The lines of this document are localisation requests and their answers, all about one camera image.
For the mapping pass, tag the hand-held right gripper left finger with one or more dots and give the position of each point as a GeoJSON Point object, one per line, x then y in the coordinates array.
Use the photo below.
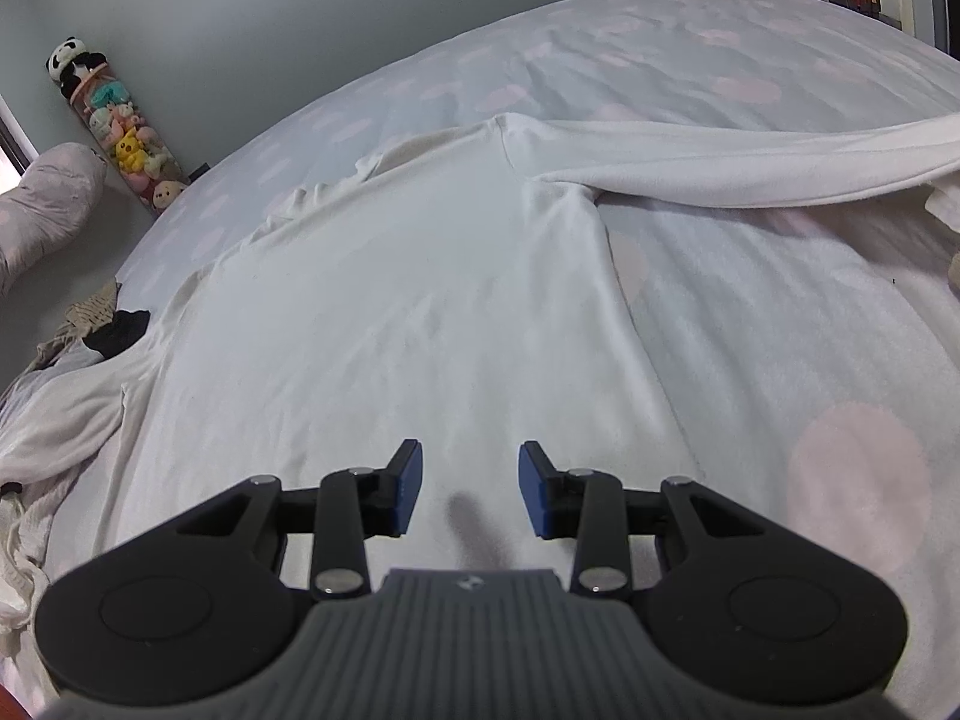
{"type": "Point", "coordinates": [409, 487]}

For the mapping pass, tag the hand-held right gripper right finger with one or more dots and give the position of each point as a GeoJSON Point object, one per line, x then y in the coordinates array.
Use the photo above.
{"type": "Point", "coordinates": [532, 491]}

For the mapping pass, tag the white long-sleeve garment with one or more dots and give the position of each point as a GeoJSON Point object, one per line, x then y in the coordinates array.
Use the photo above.
{"type": "Point", "coordinates": [412, 277]}

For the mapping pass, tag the black garment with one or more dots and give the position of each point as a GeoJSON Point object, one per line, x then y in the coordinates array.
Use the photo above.
{"type": "Point", "coordinates": [120, 334]}

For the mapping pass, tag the beige knit garment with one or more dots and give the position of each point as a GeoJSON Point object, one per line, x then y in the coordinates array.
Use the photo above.
{"type": "Point", "coordinates": [90, 311]}

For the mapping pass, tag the grey garment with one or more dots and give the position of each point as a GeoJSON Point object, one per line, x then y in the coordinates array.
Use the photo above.
{"type": "Point", "coordinates": [41, 382]}

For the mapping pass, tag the cream ribbed knit garment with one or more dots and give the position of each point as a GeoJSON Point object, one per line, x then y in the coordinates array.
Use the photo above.
{"type": "Point", "coordinates": [22, 555]}

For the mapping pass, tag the clear tube of plush toys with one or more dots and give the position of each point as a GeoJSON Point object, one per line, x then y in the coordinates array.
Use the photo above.
{"type": "Point", "coordinates": [127, 142]}

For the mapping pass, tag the person's orange clothing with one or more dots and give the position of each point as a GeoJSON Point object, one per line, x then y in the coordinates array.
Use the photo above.
{"type": "Point", "coordinates": [11, 699]}

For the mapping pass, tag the pink-dotted pillow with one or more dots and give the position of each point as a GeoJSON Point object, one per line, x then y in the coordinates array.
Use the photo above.
{"type": "Point", "coordinates": [52, 195]}

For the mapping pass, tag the panda plush toy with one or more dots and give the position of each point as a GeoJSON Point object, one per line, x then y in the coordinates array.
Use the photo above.
{"type": "Point", "coordinates": [69, 56]}

